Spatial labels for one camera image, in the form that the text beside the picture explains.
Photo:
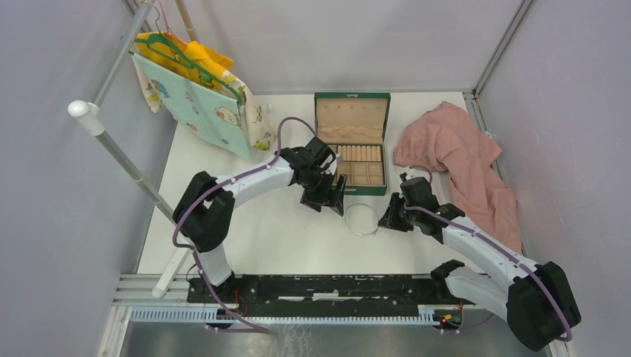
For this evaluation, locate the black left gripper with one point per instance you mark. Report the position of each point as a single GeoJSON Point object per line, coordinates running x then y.
{"type": "Point", "coordinates": [316, 201]}

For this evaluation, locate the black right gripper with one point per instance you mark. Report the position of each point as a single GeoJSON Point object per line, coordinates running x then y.
{"type": "Point", "coordinates": [389, 219]}

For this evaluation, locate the green jewelry tray insert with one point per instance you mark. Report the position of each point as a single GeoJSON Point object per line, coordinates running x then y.
{"type": "Point", "coordinates": [362, 164]}

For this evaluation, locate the green jewelry box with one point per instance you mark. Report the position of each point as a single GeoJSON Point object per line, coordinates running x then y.
{"type": "Point", "coordinates": [353, 118]}

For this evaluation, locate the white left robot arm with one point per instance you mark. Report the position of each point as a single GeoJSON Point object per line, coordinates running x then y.
{"type": "Point", "coordinates": [204, 212]}

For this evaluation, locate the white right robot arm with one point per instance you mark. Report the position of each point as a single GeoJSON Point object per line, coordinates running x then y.
{"type": "Point", "coordinates": [534, 299]}

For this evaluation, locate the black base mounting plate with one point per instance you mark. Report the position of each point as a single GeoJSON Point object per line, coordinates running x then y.
{"type": "Point", "coordinates": [325, 296]}

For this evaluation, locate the white cartoon print garment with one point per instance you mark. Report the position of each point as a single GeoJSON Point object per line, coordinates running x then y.
{"type": "Point", "coordinates": [256, 124]}

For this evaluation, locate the pink crumpled garment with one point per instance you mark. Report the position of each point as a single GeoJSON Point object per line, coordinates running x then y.
{"type": "Point", "coordinates": [445, 139]}

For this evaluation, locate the mint cartoon print garment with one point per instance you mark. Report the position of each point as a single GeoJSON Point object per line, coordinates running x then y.
{"type": "Point", "coordinates": [211, 116]}

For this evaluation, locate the yellow garment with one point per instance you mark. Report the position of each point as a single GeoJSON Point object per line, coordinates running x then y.
{"type": "Point", "coordinates": [213, 62]}

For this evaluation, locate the green clothes hanger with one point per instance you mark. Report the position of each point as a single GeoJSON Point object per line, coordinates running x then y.
{"type": "Point", "coordinates": [235, 87]}

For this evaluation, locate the aluminium frame rail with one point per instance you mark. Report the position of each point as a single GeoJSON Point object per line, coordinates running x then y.
{"type": "Point", "coordinates": [472, 96]}

